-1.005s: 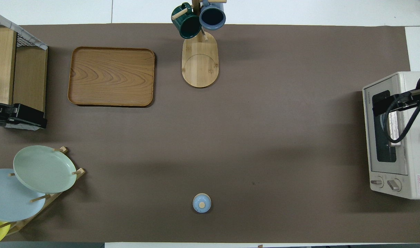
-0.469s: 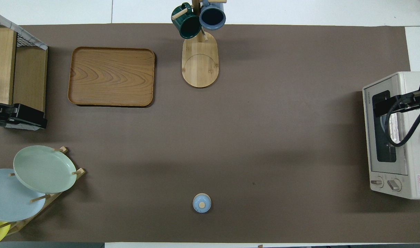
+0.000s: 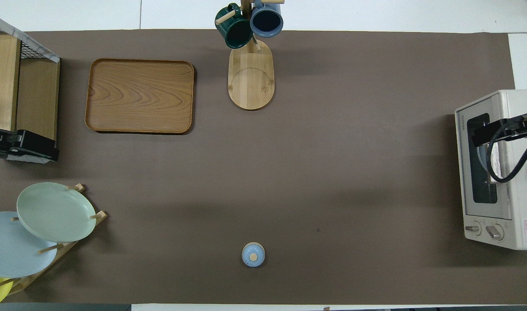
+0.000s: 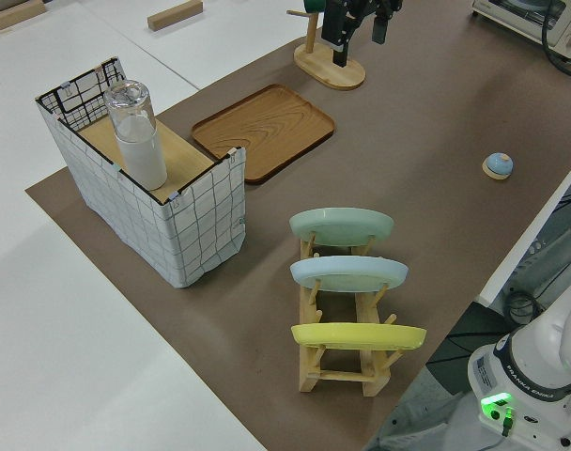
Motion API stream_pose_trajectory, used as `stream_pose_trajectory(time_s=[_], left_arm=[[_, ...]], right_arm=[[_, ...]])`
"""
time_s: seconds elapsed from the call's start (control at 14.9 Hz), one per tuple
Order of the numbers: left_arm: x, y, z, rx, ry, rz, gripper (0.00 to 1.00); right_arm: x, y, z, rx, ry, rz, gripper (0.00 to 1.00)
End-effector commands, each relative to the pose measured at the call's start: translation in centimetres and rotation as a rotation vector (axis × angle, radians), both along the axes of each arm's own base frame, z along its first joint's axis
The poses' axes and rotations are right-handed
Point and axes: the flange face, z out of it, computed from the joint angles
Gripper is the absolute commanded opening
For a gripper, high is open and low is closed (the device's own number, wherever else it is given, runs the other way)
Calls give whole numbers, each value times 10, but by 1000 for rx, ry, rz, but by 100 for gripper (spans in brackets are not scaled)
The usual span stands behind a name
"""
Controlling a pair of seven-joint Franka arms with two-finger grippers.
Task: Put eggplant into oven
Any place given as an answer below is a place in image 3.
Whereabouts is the black wire basket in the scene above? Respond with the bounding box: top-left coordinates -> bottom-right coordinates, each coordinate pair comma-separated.
0,19 -> 45,60

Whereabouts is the brown table mat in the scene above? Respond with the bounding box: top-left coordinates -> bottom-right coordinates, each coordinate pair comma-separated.
0,29 -> 527,305

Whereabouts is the wooden plate rack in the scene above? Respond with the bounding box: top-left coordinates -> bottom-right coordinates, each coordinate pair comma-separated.
0,184 -> 108,296

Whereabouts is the blue mug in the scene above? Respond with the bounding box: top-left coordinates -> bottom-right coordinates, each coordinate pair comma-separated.
249,0 -> 284,38

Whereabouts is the dark green mug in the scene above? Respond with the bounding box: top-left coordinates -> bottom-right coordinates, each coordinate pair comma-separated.
215,3 -> 253,49

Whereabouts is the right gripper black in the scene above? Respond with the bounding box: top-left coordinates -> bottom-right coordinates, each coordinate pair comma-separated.
472,111 -> 527,147

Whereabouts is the pale green racked plate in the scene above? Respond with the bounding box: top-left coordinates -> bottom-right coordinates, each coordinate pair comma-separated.
16,182 -> 97,243

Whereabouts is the light blue racked plate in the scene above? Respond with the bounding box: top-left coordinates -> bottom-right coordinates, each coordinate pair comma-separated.
0,211 -> 58,279

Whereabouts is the cream toaster oven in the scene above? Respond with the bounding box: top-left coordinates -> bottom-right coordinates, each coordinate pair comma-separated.
455,89 -> 527,250

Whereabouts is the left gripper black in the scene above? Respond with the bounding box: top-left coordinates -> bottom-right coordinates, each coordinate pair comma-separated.
0,113 -> 60,164

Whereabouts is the wooden stepped shelf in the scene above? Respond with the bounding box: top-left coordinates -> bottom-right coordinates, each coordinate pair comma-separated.
0,32 -> 61,141

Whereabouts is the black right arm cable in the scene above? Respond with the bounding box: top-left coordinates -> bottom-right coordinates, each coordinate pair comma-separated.
486,117 -> 527,183

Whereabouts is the blue lid with wooden knob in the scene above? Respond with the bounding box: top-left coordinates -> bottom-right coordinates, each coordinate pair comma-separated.
241,242 -> 266,268

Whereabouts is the wooden mug tree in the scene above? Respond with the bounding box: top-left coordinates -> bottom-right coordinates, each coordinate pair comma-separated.
215,0 -> 285,111

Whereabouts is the wooden serving tray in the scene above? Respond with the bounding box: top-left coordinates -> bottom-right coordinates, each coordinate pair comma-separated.
85,58 -> 195,134

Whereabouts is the grey cloth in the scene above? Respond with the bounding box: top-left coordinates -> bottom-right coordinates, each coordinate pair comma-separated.
0,10 -> 61,63

